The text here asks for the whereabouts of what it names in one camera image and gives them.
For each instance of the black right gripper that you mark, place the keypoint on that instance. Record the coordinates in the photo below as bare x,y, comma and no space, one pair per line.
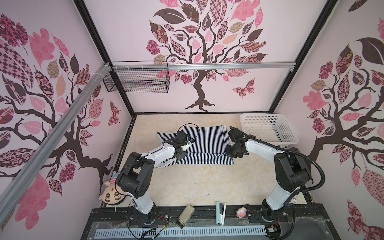
228,153

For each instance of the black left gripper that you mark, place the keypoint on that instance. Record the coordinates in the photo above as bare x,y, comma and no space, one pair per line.
181,155

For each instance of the blue white striped tank top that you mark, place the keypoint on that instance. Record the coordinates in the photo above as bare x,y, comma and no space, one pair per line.
208,148

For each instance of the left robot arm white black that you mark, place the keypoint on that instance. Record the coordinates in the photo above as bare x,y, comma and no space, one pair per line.
135,177

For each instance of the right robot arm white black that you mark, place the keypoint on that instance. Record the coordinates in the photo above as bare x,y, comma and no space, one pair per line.
292,171

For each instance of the white plastic laundry basket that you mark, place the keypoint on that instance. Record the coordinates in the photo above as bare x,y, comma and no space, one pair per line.
271,128

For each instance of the tan rectangular box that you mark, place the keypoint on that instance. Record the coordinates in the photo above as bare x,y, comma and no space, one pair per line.
185,216

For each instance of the white stapler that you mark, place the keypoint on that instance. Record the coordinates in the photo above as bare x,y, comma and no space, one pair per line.
220,213

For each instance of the pink white small toy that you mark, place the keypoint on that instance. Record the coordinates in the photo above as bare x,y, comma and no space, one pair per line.
241,212

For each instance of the cartoon doll head toy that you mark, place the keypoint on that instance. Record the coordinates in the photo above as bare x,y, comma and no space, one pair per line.
113,194

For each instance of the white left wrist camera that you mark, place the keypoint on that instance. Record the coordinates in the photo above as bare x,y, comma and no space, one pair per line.
188,144

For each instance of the white slotted cable duct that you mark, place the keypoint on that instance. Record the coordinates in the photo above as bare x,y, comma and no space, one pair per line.
176,232

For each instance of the black wire basket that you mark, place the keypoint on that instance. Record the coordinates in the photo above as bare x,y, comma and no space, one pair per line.
138,77

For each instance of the aluminium rail back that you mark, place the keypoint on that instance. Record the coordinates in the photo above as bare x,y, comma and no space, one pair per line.
222,66

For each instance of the aluminium rail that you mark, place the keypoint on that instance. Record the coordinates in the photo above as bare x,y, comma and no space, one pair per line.
222,66
22,181

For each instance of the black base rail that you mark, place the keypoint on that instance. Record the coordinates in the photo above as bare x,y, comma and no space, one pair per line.
295,222

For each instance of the black corner frame post left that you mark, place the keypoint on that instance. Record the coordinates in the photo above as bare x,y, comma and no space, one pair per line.
91,27

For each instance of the black corner frame post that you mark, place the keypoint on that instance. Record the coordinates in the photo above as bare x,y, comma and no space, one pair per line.
314,34
91,27

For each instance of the black corner frame post right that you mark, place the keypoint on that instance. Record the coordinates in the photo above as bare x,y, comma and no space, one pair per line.
314,34

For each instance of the aluminium rail left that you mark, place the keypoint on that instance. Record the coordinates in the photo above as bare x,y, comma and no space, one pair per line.
22,181

